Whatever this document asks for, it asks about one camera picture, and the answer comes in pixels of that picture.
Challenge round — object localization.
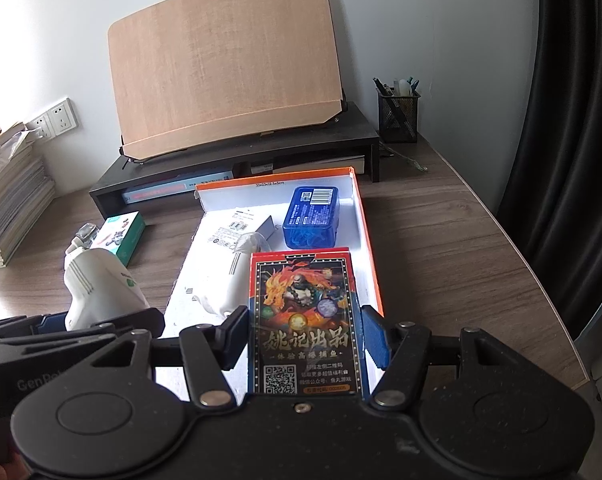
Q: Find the playing card box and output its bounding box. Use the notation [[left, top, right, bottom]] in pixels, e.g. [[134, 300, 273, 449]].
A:
[[248, 248, 369, 398]]

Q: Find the white spray bottle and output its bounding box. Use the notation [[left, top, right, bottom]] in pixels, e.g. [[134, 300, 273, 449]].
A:
[[63, 222, 150, 332]]

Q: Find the green white small box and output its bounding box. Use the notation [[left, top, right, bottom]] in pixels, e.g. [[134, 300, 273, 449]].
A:
[[92, 211, 146, 266]]

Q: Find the white pill bottle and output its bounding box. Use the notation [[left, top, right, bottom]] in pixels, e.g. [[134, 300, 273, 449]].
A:
[[186, 232, 269, 318]]

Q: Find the small white carton box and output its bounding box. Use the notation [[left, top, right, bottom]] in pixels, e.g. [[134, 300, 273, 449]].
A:
[[210, 208, 275, 250]]

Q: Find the orange white cardboard box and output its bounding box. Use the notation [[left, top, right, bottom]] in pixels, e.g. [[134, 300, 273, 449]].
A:
[[156, 168, 389, 411]]

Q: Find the blue plastic case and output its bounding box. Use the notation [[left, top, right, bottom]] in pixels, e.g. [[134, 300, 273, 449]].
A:
[[283, 186, 340, 250]]

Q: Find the blue red book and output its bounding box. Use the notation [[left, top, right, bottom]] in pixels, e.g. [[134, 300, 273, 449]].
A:
[[122, 170, 234, 205]]

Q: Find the stack of books and papers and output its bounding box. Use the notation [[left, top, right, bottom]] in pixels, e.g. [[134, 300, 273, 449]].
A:
[[0, 122, 56, 269]]

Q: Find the black monitor riser shelf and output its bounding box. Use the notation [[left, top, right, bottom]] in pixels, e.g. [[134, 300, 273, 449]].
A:
[[89, 102, 380, 218]]

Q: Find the black mesh pen holder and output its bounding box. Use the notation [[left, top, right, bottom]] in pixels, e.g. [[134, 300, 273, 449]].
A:
[[373, 77, 420, 143]]

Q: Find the wooden book stand board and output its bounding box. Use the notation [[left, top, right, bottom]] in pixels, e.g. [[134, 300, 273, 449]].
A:
[[108, 0, 342, 160]]

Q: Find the white wall socket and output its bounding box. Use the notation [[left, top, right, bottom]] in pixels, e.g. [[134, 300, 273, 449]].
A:
[[47, 98, 78, 136], [26, 113, 56, 141]]

